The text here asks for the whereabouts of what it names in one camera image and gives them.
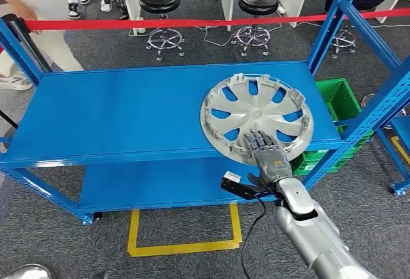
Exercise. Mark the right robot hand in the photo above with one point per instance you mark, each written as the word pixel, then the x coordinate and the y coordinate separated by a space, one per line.
pixel 272 164

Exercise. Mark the white power strip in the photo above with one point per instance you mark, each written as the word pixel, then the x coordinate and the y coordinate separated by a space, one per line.
pixel 105 3

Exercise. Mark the black belt stanchion post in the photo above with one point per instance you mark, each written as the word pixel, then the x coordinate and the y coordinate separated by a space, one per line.
pixel 27 41

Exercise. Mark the red barrier tape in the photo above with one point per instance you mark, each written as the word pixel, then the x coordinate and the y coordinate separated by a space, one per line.
pixel 160 23

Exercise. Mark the black round stool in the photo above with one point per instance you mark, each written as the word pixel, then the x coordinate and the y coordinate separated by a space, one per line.
pixel 159 0
pixel 342 39
pixel 258 1

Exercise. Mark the grey plastic wheel hubcap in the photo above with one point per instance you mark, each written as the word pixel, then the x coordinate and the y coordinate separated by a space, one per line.
pixel 256 111

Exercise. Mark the chrome round base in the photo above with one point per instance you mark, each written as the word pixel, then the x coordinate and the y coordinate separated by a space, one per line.
pixel 368 98

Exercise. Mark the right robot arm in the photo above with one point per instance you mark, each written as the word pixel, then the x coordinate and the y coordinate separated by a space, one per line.
pixel 313 230

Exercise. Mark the green plastic crate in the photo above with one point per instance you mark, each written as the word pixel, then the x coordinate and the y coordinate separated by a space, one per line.
pixel 304 164
pixel 339 98

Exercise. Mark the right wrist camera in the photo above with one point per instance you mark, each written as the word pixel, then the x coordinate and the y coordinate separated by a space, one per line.
pixel 232 178

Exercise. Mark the black slanted rod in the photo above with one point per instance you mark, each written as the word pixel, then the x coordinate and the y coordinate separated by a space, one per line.
pixel 7 118

